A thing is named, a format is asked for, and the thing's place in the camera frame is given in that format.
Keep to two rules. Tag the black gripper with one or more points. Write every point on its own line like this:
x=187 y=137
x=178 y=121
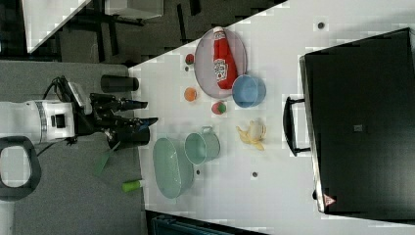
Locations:
x=104 y=118

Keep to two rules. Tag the peeled toy banana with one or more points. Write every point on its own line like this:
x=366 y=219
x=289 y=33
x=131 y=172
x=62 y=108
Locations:
x=254 y=134

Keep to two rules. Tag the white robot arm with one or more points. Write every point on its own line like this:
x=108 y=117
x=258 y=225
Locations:
x=27 y=124

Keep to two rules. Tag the green mug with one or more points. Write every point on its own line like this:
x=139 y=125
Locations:
x=202 y=147

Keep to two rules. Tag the black cylinder lower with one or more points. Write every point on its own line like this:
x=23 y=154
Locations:
x=129 y=137

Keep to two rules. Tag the black cylinder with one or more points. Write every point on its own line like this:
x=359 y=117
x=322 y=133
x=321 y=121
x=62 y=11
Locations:
x=115 y=83
x=129 y=137

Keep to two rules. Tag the black cylinder upper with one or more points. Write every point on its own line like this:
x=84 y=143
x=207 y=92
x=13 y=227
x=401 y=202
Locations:
x=115 y=83

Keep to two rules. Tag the orange toy fruit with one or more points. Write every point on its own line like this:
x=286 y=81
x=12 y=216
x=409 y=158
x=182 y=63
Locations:
x=190 y=94

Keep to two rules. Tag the green marker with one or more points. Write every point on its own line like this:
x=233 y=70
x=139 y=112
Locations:
x=132 y=185

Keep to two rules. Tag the green oval bowl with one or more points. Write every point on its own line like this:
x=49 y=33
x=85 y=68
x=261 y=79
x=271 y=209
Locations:
x=174 y=172

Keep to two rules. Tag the small red toy fruit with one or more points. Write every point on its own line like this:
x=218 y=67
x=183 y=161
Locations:
x=189 y=60

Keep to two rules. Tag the toy strawberry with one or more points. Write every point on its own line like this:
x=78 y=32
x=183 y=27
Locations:
x=218 y=108

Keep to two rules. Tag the grey round plate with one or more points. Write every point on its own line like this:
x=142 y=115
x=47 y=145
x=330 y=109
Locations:
x=203 y=65

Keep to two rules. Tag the red ketchup bottle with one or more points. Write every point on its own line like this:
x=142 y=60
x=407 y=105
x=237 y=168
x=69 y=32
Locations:
x=224 y=65

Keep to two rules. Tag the blue bowl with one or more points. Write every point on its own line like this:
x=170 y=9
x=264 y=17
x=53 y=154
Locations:
x=248 y=91

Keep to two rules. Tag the black toaster oven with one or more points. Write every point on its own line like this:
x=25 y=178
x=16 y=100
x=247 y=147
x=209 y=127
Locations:
x=359 y=107

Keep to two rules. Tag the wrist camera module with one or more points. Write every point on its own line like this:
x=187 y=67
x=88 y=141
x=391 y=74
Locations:
x=73 y=93

